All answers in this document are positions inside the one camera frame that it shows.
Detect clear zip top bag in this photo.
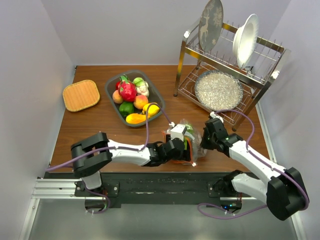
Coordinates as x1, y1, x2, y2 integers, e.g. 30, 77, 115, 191
172, 118, 207, 167

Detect fake green apple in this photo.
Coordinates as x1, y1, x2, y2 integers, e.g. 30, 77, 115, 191
183, 124, 195, 150

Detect fake peach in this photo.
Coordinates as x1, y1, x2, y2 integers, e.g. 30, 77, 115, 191
112, 90, 124, 104
133, 95, 149, 110

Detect fake pink dragon fruit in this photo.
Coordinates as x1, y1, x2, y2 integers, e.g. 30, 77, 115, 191
118, 75, 137, 102

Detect fake red bell pepper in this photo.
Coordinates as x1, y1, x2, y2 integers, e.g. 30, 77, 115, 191
115, 81, 122, 90

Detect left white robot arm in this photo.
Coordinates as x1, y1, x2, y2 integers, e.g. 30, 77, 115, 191
70, 132, 193, 196

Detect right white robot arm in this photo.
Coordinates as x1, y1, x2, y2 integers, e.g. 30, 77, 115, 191
201, 112, 310, 221

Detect fake yellow bell pepper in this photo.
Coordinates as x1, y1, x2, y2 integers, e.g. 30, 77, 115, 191
142, 102, 160, 118

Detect fake orange mango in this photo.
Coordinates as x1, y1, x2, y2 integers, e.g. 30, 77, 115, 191
125, 113, 150, 125

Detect fake green bell pepper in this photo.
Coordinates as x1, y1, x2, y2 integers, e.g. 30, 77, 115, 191
118, 101, 135, 118

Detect fake cauliflower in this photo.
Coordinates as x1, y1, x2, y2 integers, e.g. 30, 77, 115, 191
133, 77, 150, 98

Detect fake peach in tray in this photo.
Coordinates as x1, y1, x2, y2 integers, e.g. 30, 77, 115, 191
112, 90, 124, 104

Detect blue speckled plate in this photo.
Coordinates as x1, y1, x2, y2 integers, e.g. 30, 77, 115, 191
194, 70, 244, 111

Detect metal dish rack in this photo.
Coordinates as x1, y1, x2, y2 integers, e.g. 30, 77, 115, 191
173, 20, 291, 131

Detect dark grey plastic tray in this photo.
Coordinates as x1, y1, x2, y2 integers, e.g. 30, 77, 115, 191
104, 70, 166, 128

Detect white bowl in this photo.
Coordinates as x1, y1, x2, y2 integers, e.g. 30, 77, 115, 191
232, 13, 259, 69

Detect woven bamboo coaster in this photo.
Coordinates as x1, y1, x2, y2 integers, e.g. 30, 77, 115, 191
62, 79, 101, 112

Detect grey reindeer plate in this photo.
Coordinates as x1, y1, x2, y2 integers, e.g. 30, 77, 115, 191
198, 0, 224, 52

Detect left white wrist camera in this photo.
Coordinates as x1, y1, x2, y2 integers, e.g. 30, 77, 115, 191
169, 122, 187, 141

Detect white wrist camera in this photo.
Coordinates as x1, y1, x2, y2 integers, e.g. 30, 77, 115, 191
209, 111, 224, 123
169, 122, 187, 141

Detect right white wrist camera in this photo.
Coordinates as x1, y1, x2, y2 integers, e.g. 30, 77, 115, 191
209, 111, 224, 123

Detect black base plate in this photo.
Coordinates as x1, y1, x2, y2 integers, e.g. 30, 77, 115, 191
74, 171, 253, 210

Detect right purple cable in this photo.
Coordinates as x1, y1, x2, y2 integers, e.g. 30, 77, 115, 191
197, 109, 310, 220

